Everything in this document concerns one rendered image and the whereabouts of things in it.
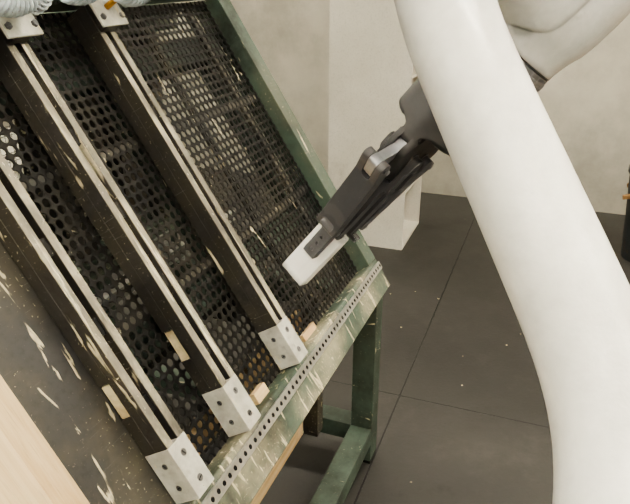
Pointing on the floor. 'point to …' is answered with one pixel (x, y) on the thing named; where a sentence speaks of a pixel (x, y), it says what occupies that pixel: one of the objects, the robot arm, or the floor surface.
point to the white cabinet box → (369, 103)
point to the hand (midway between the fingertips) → (314, 252)
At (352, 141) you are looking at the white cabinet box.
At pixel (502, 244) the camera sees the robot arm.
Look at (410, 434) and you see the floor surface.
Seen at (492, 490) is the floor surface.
